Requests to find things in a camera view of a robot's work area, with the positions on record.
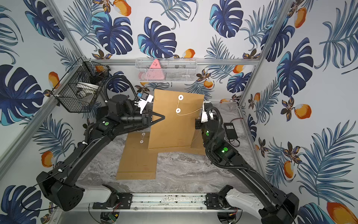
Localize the white items in black basket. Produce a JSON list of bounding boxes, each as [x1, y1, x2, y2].
[[76, 82, 99, 99]]

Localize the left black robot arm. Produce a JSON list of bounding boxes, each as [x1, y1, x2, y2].
[[36, 93, 165, 211]]

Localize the black power adapter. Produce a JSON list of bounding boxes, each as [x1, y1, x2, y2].
[[223, 122, 238, 140]]

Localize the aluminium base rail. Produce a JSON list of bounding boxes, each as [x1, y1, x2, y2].
[[54, 192, 284, 212]]

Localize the pink triangular object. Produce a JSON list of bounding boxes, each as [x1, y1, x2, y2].
[[142, 59, 165, 81]]

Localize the black plastic tool case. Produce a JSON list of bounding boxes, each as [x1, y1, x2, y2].
[[95, 99, 150, 136]]

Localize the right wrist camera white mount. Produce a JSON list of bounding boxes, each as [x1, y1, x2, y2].
[[201, 101, 213, 123]]

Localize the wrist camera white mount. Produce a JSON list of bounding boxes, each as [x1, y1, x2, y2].
[[137, 92, 154, 114], [201, 101, 213, 123]]

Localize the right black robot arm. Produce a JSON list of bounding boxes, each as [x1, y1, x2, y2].
[[195, 102, 299, 224]]

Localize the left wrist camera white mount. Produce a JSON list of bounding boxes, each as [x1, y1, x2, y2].
[[137, 92, 154, 114]]

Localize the white mesh wall basket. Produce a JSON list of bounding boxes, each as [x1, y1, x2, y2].
[[135, 58, 197, 83]]

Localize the black wire basket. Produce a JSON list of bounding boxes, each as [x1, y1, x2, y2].
[[51, 58, 110, 113]]

